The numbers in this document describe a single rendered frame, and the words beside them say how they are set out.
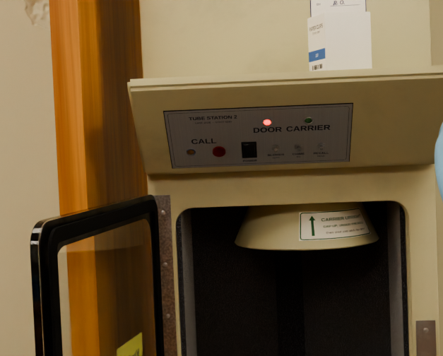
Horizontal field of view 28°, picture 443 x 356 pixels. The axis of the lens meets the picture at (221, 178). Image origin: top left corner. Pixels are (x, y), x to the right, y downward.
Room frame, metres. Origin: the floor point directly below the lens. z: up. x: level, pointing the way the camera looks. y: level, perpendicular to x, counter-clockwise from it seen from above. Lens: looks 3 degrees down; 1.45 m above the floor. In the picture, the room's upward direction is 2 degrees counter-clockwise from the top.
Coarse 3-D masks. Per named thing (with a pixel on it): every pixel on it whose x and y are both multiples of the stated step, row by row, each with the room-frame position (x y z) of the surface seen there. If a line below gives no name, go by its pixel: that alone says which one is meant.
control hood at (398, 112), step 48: (144, 96) 0.89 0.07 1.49; (192, 96) 0.89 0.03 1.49; (240, 96) 0.89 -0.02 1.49; (288, 96) 0.88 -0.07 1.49; (336, 96) 0.88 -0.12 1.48; (384, 96) 0.88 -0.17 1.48; (432, 96) 0.88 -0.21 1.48; (144, 144) 0.93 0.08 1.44; (384, 144) 0.93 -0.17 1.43; (432, 144) 0.93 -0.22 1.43
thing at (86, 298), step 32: (128, 224) 0.88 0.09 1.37; (32, 256) 0.68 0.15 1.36; (64, 256) 0.73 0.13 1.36; (96, 256) 0.79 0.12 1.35; (128, 256) 0.88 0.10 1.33; (32, 288) 0.68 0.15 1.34; (64, 288) 0.72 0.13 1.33; (96, 288) 0.79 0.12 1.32; (128, 288) 0.87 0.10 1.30; (64, 320) 0.72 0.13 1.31; (96, 320) 0.79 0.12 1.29; (128, 320) 0.87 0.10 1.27; (64, 352) 0.72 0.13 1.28; (96, 352) 0.78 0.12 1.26; (128, 352) 0.87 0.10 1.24
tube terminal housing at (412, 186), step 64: (192, 0) 0.99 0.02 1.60; (256, 0) 0.99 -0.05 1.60; (384, 0) 0.98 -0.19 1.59; (192, 64) 0.99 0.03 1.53; (256, 64) 0.99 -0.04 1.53; (384, 64) 0.98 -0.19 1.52; (192, 192) 0.99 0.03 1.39; (256, 192) 0.99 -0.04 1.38; (320, 192) 0.98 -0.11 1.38; (384, 192) 0.98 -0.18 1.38
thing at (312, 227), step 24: (264, 216) 1.03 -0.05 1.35; (288, 216) 1.02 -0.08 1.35; (312, 216) 1.01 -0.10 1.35; (336, 216) 1.02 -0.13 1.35; (360, 216) 1.04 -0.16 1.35; (240, 240) 1.06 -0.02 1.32; (264, 240) 1.02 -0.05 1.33; (288, 240) 1.01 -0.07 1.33; (312, 240) 1.00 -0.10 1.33; (336, 240) 1.00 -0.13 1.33; (360, 240) 1.02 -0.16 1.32
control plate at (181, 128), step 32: (192, 128) 0.92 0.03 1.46; (224, 128) 0.92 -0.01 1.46; (256, 128) 0.92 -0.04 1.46; (288, 128) 0.92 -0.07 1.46; (320, 128) 0.91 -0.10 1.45; (192, 160) 0.95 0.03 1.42; (224, 160) 0.95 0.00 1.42; (256, 160) 0.95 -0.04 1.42; (288, 160) 0.95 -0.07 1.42; (320, 160) 0.95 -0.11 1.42
